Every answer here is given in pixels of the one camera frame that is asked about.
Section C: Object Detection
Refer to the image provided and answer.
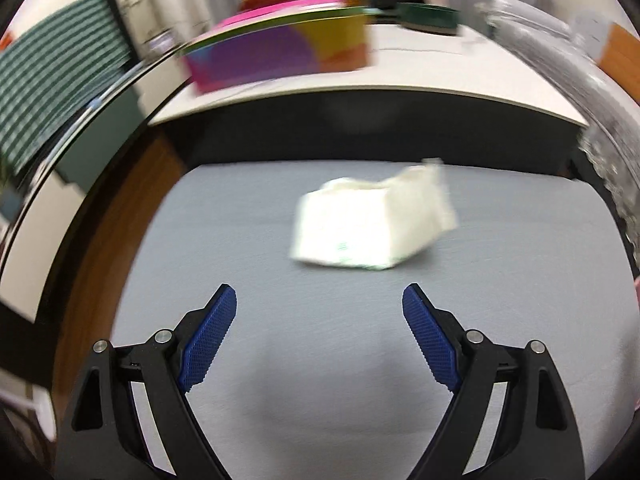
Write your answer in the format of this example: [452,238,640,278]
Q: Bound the white topped coffee table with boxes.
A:
[147,25,591,173]

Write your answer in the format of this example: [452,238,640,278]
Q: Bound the orange cushion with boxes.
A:
[597,22,640,107]

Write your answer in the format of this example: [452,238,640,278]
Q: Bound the dark green bowl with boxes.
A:
[397,2,461,36]

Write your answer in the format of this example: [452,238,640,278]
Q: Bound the grey table mat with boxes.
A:
[112,160,640,480]

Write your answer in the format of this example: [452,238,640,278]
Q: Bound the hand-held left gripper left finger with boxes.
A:
[55,284,237,480]

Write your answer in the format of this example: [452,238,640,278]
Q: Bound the colourful tin box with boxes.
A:
[182,2,374,94]

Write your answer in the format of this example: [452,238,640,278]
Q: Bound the grey quilted sofa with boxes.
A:
[475,0,640,273]

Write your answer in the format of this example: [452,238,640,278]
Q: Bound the television cabinet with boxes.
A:
[0,50,148,403]

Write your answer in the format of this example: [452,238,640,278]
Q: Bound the white paper bag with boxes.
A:
[290,157,459,271]

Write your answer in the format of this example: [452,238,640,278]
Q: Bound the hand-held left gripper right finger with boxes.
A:
[402,283,586,480]

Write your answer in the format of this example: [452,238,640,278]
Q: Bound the decorative plant branches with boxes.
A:
[122,0,177,47]

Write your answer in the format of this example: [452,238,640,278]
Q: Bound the television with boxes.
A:
[0,0,136,177]

